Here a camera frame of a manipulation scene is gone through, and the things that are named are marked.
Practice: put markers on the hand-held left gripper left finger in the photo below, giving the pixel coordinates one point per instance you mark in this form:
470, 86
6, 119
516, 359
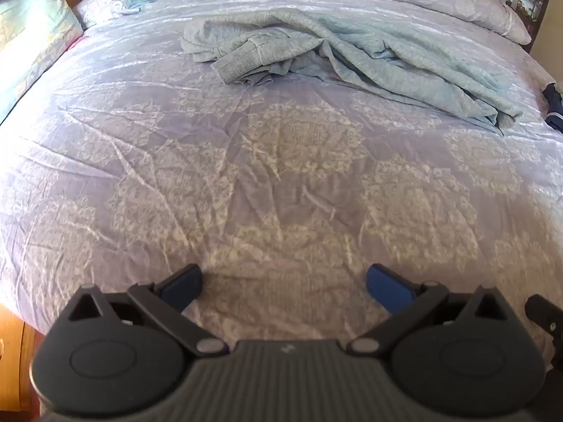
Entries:
182, 288

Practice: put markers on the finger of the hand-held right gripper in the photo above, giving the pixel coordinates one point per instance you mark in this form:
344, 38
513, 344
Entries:
545, 312

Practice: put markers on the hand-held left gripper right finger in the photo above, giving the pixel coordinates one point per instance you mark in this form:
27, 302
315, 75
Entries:
387, 290

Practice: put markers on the light blue-grey pants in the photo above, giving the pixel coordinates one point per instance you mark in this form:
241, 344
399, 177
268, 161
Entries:
334, 48

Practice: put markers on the lavender patterned bedspread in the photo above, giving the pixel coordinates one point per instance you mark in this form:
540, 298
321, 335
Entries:
272, 162

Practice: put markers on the dark navy cloth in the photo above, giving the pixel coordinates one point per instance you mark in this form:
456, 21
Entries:
555, 107

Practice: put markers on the light blue patterned pillow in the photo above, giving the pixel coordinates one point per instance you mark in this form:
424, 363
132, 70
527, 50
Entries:
112, 2
26, 39

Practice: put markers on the wooden bed frame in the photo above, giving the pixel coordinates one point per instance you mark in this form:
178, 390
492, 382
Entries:
15, 360

